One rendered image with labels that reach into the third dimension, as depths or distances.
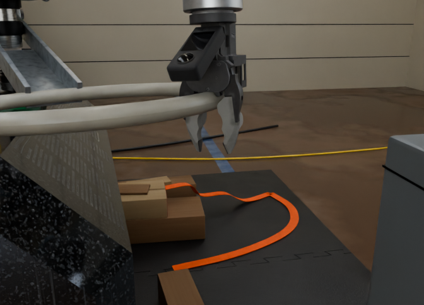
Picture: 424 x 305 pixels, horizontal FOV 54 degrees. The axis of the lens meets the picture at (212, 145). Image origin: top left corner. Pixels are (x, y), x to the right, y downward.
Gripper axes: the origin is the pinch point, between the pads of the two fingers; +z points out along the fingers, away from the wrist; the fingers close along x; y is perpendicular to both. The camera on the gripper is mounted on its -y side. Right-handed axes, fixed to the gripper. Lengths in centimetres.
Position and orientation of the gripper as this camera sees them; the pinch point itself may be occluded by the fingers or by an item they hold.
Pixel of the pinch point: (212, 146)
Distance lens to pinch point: 65.6
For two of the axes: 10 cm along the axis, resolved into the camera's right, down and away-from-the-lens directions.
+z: 0.4, 9.7, 2.3
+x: -9.2, -0.6, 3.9
